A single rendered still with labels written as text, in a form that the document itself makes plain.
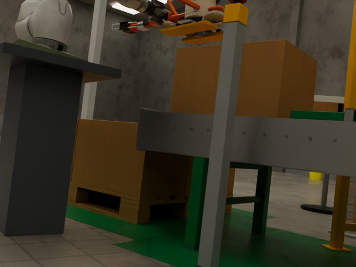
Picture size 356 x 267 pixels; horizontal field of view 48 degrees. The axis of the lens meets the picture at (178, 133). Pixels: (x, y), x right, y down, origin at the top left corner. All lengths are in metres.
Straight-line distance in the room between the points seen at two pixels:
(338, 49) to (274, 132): 11.32
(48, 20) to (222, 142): 0.94
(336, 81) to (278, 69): 10.84
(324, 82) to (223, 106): 11.36
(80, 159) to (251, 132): 1.26
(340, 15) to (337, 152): 11.75
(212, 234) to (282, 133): 0.47
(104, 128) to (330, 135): 1.37
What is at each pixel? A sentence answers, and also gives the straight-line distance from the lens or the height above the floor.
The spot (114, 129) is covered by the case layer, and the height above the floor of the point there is 0.50.
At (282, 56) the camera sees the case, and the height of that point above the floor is 0.87.
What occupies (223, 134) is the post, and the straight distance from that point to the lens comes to 1.50.
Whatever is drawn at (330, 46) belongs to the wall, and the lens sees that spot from 13.04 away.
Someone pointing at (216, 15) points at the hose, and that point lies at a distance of 2.20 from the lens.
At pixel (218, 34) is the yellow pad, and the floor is 1.09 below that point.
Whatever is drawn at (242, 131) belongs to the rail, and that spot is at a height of 0.53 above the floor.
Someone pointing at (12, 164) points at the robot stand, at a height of 0.29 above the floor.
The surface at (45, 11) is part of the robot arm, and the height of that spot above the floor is 0.96.
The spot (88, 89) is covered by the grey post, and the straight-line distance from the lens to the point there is 5.77.
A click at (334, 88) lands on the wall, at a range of 12.62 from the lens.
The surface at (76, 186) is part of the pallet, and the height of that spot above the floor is 0.12.
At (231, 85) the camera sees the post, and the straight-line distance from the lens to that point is 1.52.
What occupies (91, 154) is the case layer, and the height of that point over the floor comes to 0.33.
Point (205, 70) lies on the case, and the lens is 2.00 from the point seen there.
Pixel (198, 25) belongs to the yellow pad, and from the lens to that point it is 2.19.
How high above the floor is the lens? 0.44
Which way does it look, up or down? 2 degrees up
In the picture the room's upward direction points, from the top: 7 degrees clockwise
